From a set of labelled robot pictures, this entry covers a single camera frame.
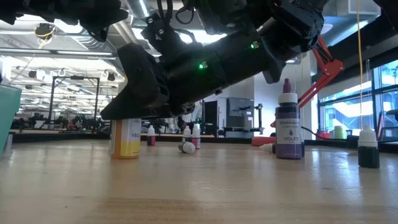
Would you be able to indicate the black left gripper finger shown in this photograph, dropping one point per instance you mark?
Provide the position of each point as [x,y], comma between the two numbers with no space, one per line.
[102,15]

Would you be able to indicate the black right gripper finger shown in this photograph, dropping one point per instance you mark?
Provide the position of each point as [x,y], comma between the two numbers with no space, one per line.
[143,87]

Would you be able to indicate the small dark food coloring bottle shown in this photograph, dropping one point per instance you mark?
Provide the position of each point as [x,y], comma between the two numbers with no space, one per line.
[186,132]

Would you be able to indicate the small red food coloring bottle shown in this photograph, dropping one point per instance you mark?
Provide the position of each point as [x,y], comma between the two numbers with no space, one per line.
[151,140]

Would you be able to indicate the yellow food coloring bottle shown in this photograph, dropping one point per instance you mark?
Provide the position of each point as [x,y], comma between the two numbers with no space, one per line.
[127,143]

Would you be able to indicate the small pink food coloring bottle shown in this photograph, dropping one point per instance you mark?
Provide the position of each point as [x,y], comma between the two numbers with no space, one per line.
[196,141]

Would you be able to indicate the small black food coloring bottle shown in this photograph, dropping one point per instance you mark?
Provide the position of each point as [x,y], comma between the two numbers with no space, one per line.
[266,148]
[187,147]
[368,155]

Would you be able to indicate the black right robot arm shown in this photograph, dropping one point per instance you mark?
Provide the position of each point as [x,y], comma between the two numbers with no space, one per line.
[280,31]

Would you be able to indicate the violet food coloring bottle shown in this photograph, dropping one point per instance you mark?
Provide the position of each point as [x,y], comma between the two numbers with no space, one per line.
[288,137]

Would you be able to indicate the black partition panel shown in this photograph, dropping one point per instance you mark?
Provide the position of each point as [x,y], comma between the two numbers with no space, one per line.
[211,118]

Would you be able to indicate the long ceiling light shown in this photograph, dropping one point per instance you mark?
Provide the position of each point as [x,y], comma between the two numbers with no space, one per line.
[84,53]

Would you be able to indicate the grey cabinet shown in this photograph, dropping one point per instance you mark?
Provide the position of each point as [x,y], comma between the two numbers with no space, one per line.
[241,115]

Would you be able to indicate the teal plastic bin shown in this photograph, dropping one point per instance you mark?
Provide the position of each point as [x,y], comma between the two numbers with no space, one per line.
[7,118]

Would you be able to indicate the red desk lamp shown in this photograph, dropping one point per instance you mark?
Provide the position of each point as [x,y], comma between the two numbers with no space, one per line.
[329,68]

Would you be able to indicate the small red background object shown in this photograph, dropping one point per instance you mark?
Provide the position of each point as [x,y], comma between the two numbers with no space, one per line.
[323,135]

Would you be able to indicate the black office chair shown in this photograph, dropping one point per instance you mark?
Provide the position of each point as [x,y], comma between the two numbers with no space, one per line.
[388,130]

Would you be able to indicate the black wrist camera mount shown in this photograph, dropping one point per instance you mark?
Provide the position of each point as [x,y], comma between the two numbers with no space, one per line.
[158,34]

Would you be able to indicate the black background gantry frame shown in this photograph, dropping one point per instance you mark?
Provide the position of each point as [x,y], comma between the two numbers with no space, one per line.
[74,77]

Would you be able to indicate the black metal table frame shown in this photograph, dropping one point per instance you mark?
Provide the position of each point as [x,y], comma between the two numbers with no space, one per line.
[77,137]

